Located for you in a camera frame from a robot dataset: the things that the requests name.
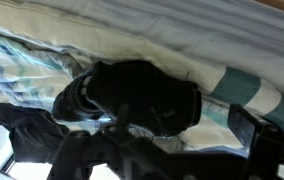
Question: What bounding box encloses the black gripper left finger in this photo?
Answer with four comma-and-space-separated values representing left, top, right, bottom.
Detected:
115, 103, 131, 131

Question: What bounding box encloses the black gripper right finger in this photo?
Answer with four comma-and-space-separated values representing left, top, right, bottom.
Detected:
227, 103, 262, 158

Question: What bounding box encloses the black sock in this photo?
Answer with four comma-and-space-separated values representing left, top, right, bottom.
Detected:
86, 59, 203, 138

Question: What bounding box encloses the dark striped sock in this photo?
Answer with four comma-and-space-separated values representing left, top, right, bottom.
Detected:
51, 71, 107, 123

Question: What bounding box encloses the small dark navy garment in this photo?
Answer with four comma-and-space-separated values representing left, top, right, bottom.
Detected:
0, 89, 72, 165

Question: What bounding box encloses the blue teal checked duvet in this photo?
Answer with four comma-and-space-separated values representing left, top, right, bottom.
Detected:
0, 5, 284, 158

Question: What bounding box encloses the mattress with light blue sheet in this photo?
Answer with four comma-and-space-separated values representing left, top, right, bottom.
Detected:
11, 0, 284, 102

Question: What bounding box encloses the light wooden bed frame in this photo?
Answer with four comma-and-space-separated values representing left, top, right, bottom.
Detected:
254, 0, 284, 18

